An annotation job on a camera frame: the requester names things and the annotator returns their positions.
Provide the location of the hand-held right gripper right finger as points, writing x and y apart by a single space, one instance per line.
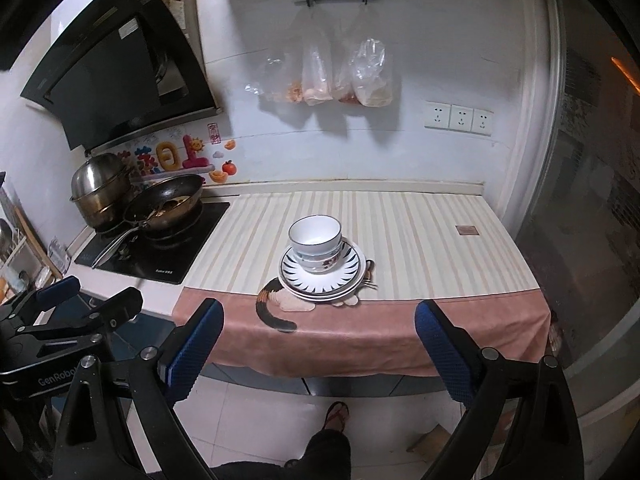
445 350

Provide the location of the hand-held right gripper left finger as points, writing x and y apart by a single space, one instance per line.
192 355

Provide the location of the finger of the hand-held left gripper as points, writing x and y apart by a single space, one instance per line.
117 305
57 290

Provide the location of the large white pink-flower plate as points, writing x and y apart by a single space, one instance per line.
300 287

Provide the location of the blue striped white plate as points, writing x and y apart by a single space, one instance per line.
350 265

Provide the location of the white bowl with red flowers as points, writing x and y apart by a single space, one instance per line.
327 262

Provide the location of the white dish rack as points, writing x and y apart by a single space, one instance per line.
20 260

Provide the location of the black cooktop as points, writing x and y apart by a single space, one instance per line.
190 250

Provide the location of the cardboard piece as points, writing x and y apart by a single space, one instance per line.
430 440

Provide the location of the striped tablecloth with cat print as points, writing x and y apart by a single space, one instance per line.
425 240

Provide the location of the dark frying pan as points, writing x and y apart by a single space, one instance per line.
165 200

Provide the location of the stainless steel pot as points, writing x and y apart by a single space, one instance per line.
100 180

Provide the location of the person's sandal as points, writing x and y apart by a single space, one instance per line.
335 417

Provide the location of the person's leg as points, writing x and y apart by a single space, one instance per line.
325 455

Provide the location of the black range hood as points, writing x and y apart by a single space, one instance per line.
115 60

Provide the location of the clear plastic bag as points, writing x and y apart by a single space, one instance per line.
316 70
275 80
345 87
371 75

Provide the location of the colourful wall stickers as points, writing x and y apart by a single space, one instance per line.
187 155

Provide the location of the white wall socket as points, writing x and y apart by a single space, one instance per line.
460 118
482 122
437 116

